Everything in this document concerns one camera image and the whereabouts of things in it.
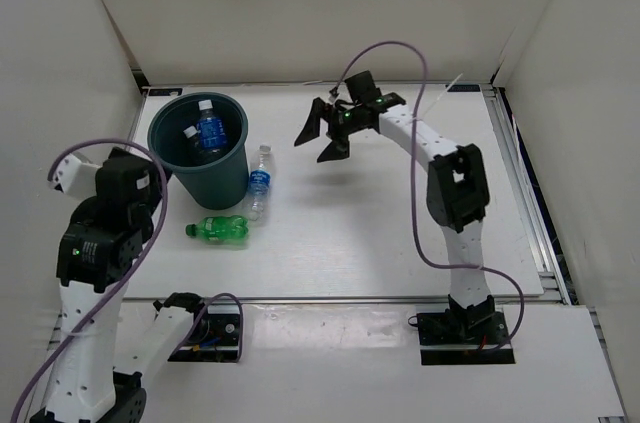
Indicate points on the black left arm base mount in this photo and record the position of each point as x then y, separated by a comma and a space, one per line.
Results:
216, 339

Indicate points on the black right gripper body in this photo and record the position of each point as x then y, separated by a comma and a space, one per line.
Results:
345, 123

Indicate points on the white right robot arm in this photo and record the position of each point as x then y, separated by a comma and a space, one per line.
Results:
456, 197

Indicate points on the clear unlabelled plastic bottle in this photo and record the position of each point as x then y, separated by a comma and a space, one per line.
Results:
198, 153

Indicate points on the blue label white cap bottle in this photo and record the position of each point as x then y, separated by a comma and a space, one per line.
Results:
212, 133

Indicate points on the dark green ribbed plastic bin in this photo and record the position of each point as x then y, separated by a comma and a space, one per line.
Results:
217, 185

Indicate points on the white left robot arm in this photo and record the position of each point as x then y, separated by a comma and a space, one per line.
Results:
106, 237

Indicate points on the green plastic soda bottle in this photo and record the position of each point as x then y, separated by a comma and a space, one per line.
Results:
219, 229

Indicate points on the small blue label water bottle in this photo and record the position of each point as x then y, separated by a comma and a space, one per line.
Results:
261, 171

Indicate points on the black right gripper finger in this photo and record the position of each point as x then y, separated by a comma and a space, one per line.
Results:
338, 149
320, 111

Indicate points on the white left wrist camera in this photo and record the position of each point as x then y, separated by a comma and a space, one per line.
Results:
75, 177

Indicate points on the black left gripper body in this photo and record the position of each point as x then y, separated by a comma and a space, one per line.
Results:
145, 219

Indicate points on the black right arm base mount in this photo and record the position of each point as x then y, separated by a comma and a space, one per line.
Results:
444, 342

